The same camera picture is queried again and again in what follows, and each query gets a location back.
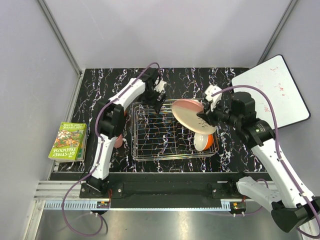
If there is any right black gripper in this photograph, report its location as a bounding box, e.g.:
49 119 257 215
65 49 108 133
197 97 242 128

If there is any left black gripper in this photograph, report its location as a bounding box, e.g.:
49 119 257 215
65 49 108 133
137 87 167 114

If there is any pink cream floral plate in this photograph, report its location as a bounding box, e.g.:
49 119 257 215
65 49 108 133
171 99 217 135

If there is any orange white bowl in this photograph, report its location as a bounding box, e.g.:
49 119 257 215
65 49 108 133
193 133 214 152

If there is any pink plastic cup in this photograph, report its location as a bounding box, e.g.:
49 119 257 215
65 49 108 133
114 134 123 149

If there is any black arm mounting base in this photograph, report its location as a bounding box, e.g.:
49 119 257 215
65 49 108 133
79 172 257 199

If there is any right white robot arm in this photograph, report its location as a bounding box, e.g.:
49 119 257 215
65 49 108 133
197 88 320 233

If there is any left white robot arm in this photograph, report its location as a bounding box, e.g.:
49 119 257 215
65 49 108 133
85 67 167 198

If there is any green treehouse book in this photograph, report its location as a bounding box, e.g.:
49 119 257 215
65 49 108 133
48 122 88 163

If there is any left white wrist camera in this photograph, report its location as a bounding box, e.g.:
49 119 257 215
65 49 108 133
154 80 167 93

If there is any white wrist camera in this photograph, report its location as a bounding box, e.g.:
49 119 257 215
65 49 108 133
203 84 222 112
154 80 167 93

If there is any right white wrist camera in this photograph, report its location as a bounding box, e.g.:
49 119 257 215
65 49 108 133
203 84 222 112

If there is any metal wire dish rack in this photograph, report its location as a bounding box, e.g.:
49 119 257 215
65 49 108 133
131 99 219 162

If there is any white whiteboard black frame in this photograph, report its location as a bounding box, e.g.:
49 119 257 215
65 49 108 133
231 54 311 129

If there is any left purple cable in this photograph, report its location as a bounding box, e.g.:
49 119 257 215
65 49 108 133
61 62 161 236

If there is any purple cable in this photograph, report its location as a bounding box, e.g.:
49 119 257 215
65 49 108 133
211 85 320 238
61 62 161 236

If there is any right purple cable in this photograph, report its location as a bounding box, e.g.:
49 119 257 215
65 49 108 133
211 85 320 238

